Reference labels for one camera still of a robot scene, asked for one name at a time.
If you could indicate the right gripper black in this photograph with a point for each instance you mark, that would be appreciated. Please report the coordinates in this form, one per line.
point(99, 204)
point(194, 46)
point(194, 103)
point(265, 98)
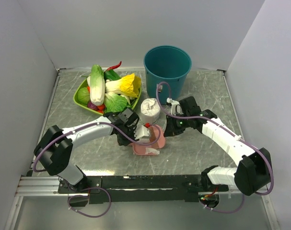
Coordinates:
point(171, 130)

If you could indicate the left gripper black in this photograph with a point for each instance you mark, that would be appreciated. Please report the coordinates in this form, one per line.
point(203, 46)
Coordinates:
point(122, 142)

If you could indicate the pink hand brush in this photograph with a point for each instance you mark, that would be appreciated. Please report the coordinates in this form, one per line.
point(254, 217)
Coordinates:
point(157, 137)

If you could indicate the pink dustpan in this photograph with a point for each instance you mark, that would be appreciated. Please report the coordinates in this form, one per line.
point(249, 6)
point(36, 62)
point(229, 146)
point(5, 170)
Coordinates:
point(139, 149)

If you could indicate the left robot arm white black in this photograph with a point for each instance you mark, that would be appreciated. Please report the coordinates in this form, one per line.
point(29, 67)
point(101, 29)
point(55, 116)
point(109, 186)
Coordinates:
point(53, 152)

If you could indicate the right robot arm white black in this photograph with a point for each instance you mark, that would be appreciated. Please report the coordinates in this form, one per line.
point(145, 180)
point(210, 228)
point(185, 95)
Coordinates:
point(253, 166)

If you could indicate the green leafy bok choy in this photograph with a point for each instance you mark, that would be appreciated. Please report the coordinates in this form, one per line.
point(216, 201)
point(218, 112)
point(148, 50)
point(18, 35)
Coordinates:
point(115, 103)

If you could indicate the white tissue roll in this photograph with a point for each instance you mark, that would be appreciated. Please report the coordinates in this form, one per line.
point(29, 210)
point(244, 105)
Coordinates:
point(149, 111)

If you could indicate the red tomato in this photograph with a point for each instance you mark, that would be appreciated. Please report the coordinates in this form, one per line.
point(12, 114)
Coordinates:
point(101, 108)

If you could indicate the paper scrap near bucket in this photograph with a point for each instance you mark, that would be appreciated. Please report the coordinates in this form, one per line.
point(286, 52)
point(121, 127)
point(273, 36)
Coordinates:
point(151, 151)

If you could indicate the yellow white cabbage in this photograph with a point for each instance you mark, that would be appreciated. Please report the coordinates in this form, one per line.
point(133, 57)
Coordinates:
point(128, 85)

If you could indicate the purple onion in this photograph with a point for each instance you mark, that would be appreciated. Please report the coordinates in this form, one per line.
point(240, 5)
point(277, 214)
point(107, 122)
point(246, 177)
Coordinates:
point(92, 106)

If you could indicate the round green cabbage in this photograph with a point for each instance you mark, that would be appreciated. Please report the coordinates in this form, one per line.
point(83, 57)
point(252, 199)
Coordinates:
point(83, 95)

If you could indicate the green white napa cabbage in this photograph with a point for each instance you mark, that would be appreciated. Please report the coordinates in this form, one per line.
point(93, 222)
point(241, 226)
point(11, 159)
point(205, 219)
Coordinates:
point(96, 83)

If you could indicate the dark green pepper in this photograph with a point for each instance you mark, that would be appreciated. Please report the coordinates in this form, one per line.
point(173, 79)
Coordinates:
point(111, 75)

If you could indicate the red chili pepper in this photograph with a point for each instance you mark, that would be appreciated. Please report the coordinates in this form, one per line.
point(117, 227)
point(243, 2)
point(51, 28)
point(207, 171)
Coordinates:
point(114, 66)

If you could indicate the green vegetable basket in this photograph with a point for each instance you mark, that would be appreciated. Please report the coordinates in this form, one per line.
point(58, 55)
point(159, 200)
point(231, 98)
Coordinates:
point(133, 104)

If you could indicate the teal plastic bucket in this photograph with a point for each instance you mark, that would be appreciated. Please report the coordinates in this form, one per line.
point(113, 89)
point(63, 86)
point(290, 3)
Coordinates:
point(166, 68)

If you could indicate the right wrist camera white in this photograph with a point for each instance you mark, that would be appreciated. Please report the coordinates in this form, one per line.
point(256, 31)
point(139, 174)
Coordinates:
point(175, 108)

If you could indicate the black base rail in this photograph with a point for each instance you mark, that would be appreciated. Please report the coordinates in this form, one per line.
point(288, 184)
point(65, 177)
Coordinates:
point(140, 188)

